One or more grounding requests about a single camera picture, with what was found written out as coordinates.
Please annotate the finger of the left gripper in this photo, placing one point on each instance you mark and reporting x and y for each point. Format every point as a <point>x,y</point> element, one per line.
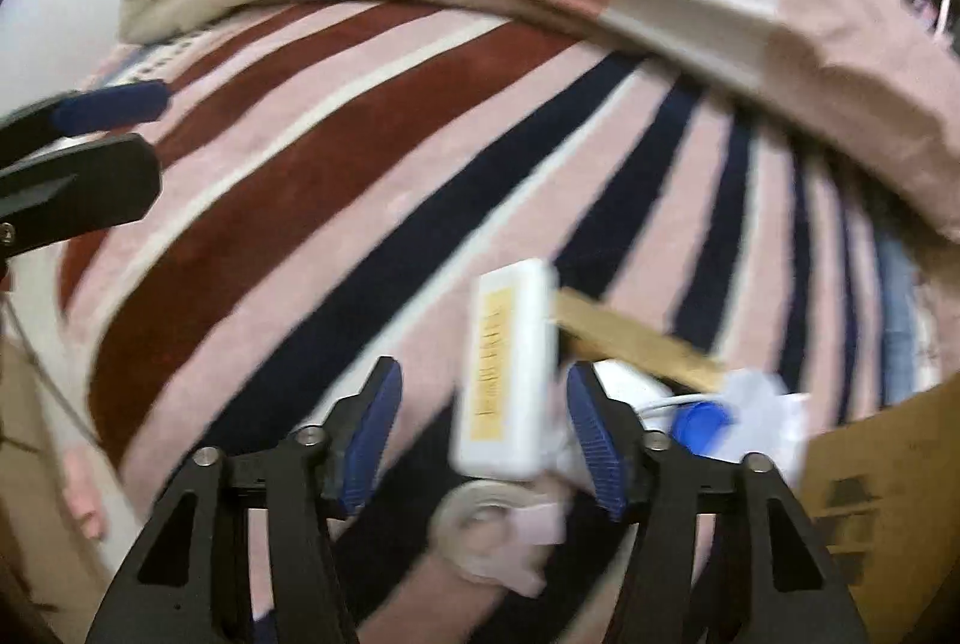
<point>30,129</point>
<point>78,190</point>

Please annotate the white case yellow label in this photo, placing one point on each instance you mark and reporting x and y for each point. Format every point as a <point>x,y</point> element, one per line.
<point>503,404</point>

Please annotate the white tape dispenser roll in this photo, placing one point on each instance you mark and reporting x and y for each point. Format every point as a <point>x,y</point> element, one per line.
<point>494,533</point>

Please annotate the blue white round container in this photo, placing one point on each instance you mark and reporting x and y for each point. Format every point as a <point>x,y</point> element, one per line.
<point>700,426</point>

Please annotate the white plastic bottle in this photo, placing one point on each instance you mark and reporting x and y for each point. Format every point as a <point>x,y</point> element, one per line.
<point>767,419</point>

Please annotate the gold rectangular bar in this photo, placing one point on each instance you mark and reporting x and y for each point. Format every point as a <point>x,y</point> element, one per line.
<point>592,332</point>

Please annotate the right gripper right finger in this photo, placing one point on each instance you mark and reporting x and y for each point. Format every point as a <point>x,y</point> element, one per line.
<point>723,551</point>

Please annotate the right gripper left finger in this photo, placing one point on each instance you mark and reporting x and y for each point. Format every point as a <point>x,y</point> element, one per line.
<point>186,578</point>

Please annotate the brown cardboard box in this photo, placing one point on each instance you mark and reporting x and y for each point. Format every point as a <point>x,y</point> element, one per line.
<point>883,493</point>

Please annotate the striped fleece bed blanket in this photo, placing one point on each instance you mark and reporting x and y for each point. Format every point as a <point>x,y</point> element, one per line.
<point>336,178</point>

